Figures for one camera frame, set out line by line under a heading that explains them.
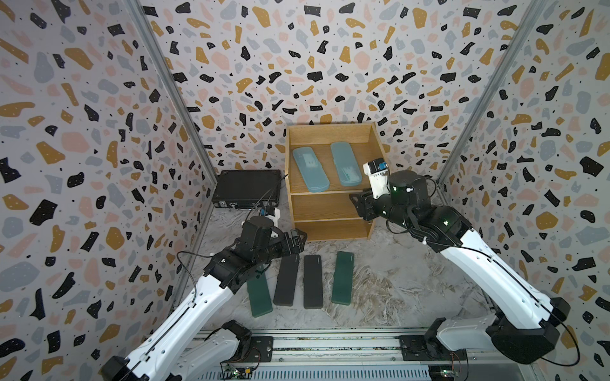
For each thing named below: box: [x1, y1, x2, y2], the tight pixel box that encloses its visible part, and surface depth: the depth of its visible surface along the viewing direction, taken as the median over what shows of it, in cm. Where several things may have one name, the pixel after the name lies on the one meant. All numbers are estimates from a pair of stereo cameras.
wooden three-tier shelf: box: [285, 122, 389, 241], surface depth 87 cm
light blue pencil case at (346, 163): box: [330, 141, 363, 187], surface depth 86 cm
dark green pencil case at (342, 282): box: [331, 250, 355, 306], surface depth 89 cm
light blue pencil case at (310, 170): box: [292, 146, 331, 193], surface depth 82 cm
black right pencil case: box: [303, 254, 324, 310], surface depth 90 cm
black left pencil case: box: [273, 254, 300, 307], surface depth 89 cm
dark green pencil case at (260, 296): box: [246, 272, 274, 318], surface depth 85 cm
